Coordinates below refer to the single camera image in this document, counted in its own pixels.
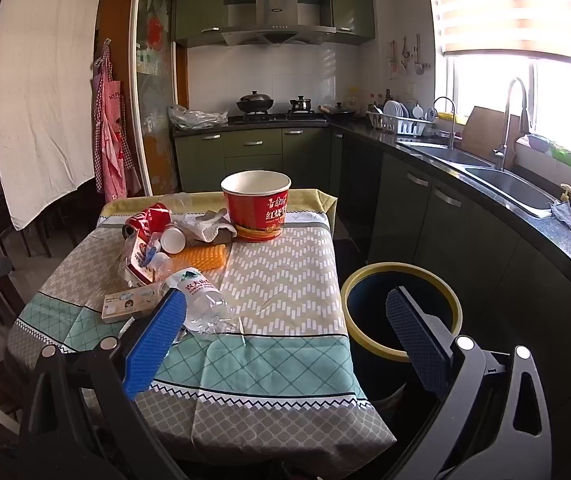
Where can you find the tall steel faucet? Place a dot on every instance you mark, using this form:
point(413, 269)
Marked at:
point(508, 110)

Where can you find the clear plastic bag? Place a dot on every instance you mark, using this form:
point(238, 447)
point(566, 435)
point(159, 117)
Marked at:
point(195, 119)

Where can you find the black gas stove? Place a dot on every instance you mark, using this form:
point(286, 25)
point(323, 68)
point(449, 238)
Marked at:
point(275, 118)

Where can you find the wooden cutting board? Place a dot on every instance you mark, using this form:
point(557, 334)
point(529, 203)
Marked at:
point(483, 130)

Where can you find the glass sliding door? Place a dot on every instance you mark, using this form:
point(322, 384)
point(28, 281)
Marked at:
point(155, 85)

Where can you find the black frying pan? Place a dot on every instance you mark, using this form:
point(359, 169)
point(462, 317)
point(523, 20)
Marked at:
point(340, 109)

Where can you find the white tissue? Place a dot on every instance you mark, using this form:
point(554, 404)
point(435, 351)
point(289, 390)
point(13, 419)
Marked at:
point(200, 227)

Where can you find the steel range hood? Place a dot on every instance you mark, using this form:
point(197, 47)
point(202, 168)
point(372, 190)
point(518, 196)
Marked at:
point(275, 10)

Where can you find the grey rag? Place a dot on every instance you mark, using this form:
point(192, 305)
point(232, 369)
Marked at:
point(568, 215)

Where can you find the white hanging sheet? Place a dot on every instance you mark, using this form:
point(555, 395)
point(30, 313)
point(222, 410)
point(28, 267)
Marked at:
point(40, 85)

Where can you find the striped window blind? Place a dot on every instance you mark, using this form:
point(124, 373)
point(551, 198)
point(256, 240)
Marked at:
point(490, 5)

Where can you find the small black pot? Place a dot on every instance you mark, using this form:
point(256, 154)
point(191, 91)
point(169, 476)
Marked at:
point(300, 105)

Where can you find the small beige carton box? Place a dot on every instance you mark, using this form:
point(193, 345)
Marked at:
point(125, 305)

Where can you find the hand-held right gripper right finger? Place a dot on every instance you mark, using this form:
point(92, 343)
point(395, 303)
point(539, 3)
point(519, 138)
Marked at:
point(415, 340)

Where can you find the clear plastic wrapper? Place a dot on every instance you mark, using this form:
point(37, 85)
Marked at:
point(158, 262)

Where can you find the clear plastic water bottle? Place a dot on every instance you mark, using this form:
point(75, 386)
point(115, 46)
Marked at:
point(200, 295)

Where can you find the red paper noodle bowl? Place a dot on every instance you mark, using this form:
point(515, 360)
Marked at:
point(260, 210)

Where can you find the black wok with lid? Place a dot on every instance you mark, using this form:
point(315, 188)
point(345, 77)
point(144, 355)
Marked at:
point(255, 103)

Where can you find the small white bottle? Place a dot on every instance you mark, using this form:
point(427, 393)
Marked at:
point(173, 240)

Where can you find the hanging kitchen utensils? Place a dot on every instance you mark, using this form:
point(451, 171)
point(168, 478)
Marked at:
point(405, 55)

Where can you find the yellow-rimmed dark waste bin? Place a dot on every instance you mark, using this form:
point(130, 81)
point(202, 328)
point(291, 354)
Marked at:
point(370, 360)

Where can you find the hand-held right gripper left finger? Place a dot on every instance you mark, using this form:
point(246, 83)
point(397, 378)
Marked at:
point(158, 340)

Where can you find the orange dish cloth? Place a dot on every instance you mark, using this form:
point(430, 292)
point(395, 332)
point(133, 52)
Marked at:
point(200, 257)

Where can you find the small yellow tap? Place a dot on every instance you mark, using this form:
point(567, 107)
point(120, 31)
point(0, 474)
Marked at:
point(565, 192)

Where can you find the red soda can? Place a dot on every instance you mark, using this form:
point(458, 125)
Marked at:
point(153, 217)

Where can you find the steel double sink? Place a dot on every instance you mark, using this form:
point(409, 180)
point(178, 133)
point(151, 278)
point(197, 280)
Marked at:
point(505, 180)

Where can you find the green upper cabinets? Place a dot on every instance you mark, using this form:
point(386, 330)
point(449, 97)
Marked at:
point(198, 5)

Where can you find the white dish rack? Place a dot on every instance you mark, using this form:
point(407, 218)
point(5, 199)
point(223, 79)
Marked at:
point(400, 122)

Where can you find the patterned tablecloth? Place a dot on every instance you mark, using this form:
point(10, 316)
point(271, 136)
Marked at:
point(275, 280)

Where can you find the red and white carton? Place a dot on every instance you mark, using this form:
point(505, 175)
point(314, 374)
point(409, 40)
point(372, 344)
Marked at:
point(138, 260)

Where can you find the condiment bottles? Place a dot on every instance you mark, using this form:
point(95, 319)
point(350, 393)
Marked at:
point(370, 100)

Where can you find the small steel faucet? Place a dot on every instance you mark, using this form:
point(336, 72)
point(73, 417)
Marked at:
point(451, 125)

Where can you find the black kitchen countertop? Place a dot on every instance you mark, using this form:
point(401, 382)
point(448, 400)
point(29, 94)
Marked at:
point(540, 230)

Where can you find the dark wooden chairs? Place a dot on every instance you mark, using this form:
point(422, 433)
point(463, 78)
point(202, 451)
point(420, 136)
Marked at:
point(45, 230)

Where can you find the red checkered apron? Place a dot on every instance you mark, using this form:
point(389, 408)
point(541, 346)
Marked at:
point(110, 125)

